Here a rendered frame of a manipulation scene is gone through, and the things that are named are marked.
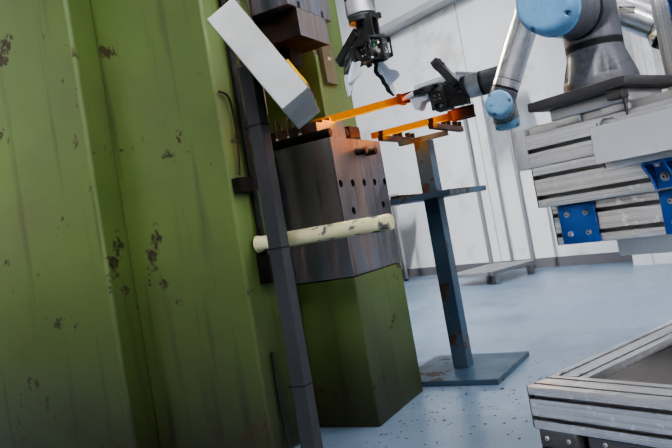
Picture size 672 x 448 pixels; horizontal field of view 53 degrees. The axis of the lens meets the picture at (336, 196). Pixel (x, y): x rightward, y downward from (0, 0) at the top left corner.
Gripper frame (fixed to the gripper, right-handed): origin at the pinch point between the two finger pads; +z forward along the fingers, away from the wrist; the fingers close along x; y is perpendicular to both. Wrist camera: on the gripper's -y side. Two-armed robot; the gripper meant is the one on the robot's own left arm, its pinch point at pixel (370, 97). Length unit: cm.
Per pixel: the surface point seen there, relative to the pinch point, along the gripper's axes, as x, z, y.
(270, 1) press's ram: 10, -45, -52
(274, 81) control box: -25.8, -5.1, -2.9
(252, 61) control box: -29.1, -10.6, -5.7
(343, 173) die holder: 21.4, 13.9, -42.9
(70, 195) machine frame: -49, 7, -93
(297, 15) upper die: 18, -40, -48
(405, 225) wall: 373, 40, -397
